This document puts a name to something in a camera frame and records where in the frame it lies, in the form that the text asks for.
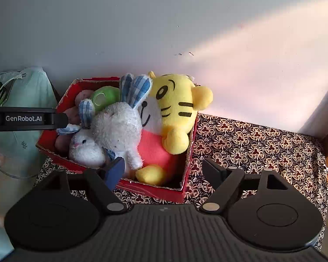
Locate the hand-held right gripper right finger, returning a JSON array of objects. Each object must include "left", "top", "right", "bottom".
[{"left": 199, "top": 158, "right": 298, "bottom": 215}]

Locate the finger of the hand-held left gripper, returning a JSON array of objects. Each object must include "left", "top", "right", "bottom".
[{"left": 51, "top": 113, "right": 69, "bottom": 129}]

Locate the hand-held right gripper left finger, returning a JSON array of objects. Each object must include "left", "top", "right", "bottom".
[{"left": 30, "top": 157, "right": 126, "bottom": 215}]

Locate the mauve teddy bear plush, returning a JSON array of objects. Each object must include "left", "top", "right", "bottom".
[{"left": 54, "top": 90, "right": 92, "bottom": 153}]

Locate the small white bunny plush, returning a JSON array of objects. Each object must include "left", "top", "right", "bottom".
[{"left": 57, "top": 99, "right": 117, "bottom": 168}]

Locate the large white bunny plush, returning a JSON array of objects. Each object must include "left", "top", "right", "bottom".
[{"left": 91, "top": 73, "right": 154, "bottom": 171}]

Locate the red cardboard box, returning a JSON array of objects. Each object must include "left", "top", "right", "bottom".
[{"left": 35, "top": 77, "right": 200, "bottom": 204}]

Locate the green smiling plush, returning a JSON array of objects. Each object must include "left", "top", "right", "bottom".
[{"left": 91, "top": 86, "right": 122, "bottom": 112}]

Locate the yellow tiger plush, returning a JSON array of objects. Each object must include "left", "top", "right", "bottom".
[{"left": 135, "top": 71, "right": 214, "bottom": 186}]

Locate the light green cloth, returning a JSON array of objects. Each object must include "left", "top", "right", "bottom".
[{"left": 0, "top": 67, "right": 59, "bottom": 262}]

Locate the floral patterned cloth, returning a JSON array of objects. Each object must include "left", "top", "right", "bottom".
[{"left": 34, "top": 113, "right": 328, "bottom": 252}]

